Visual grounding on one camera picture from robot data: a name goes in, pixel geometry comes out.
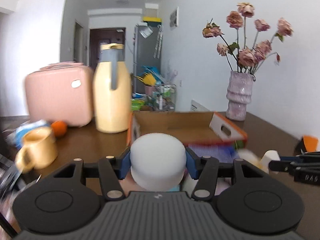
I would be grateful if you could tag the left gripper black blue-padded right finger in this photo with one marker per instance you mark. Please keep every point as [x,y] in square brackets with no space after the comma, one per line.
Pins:
[207,176]

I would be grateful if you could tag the dark brown door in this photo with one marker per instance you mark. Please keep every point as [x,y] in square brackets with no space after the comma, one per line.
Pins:
[103,39]

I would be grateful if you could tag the yellow white plush toy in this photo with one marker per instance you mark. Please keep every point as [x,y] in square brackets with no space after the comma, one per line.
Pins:
[260,162]

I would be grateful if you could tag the yellow thermos jug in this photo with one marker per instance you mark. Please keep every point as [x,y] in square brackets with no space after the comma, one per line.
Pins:
[112,91]

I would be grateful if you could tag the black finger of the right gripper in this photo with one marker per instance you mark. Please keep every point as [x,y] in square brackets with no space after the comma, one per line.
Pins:
[305,168]

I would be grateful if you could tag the orange fruit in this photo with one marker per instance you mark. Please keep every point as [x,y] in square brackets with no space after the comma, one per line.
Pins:
[59,128]

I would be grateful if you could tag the red cardboard tray box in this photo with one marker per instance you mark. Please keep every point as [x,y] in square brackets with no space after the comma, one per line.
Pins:
[190,128]

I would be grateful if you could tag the orange black wedge object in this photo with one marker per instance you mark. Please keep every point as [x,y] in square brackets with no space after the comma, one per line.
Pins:
[307,144]

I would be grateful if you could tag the white round sponge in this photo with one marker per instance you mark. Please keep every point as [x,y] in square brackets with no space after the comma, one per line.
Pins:
[158,161]

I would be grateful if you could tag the grey refrigerator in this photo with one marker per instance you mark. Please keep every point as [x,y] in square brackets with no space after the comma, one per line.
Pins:
[146,51]

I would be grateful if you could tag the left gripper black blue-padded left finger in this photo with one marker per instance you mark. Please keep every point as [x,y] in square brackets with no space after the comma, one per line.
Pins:
[110,170]

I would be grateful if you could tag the blue ridged sponge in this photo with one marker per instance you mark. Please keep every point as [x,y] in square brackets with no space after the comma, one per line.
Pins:
[225,154]

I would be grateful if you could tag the wire rack with bottles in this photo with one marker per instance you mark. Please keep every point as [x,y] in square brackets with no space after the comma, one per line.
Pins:
[163,98]

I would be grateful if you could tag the purple textured vase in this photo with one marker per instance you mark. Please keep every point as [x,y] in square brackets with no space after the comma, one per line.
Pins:
[239,95]

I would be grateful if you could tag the yellow ceramic mug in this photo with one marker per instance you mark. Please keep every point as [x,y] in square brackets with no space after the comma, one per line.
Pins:
[39,150]

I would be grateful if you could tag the pink ribbed mini suitcase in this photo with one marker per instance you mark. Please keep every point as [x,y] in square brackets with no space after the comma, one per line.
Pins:
[60,92]

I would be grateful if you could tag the dried pink roses bouquet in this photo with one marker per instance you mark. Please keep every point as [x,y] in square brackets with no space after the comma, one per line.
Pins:
[241,55]

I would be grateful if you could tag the yellow box on fridge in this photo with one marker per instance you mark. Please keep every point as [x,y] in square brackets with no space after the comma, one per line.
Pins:
[152,19]

